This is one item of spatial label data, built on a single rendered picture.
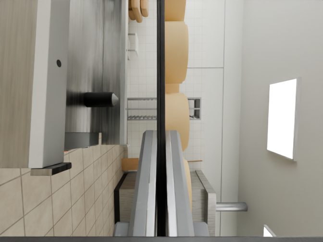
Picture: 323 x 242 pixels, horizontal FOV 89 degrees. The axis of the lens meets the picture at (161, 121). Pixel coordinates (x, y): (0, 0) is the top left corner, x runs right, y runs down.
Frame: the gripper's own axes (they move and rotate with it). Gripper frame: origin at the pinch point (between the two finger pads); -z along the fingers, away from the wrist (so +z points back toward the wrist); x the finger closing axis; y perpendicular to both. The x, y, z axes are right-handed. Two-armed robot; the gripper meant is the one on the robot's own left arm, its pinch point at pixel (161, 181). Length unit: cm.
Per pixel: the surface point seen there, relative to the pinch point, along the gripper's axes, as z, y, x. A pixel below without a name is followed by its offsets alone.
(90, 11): -39.1, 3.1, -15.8
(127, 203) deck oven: -144, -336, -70
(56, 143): -5.8, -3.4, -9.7
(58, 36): -12.6, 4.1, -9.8
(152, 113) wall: -331, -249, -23
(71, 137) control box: -15.8, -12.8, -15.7
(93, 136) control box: -22.1, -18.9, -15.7
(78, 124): -18.7, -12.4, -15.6
